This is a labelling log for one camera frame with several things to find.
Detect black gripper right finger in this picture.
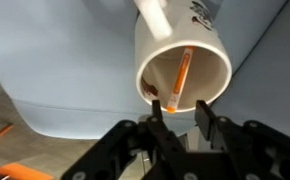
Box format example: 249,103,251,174
194,99,227,152

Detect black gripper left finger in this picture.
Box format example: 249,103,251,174
150,99,187,156

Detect yellow sharpie marker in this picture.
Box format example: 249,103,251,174
166,46,196,115

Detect white ceramic mug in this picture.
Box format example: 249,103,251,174
132,0,234,115

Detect light blue padded chair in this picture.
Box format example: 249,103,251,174
0,0,290,145

